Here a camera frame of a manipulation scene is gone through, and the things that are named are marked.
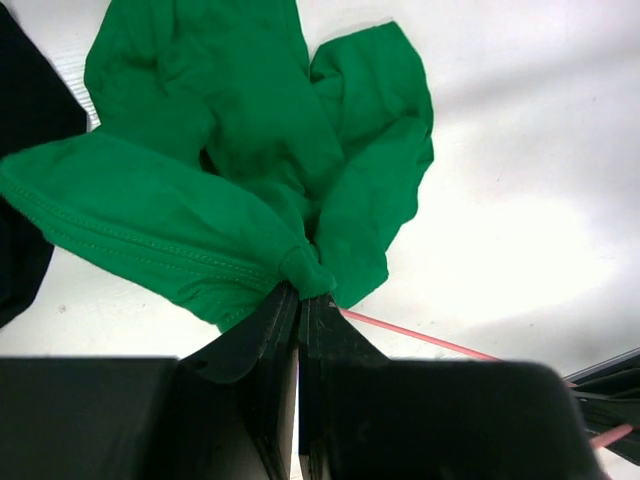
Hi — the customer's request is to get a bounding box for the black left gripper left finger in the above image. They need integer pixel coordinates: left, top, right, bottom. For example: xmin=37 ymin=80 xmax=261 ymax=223
xmin=1 ymin=284 xmax=299 ymax=479

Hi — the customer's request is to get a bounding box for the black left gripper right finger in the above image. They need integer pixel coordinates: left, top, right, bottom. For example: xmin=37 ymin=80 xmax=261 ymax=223
xmin=299 ymin=296 xmax=603 ymax=479

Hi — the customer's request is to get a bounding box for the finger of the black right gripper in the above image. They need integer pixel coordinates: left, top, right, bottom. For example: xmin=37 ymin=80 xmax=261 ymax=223
xmin=565 ymin=349 xmax=639 ymax=458

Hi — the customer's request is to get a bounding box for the pink hanger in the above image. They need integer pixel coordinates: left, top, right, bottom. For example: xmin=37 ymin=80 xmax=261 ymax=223
xmin=340 ymin=308 xmax=634 ymax=449

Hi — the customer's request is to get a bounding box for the green t shirt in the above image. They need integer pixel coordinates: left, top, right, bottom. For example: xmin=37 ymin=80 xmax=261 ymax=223
xmin=1 ymin=1 xmax=434 ymax=331

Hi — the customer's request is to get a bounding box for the black t shirt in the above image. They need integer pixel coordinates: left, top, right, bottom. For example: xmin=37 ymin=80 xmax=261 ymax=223
xmin=1 ymin=5 xmax=88 ymax=326

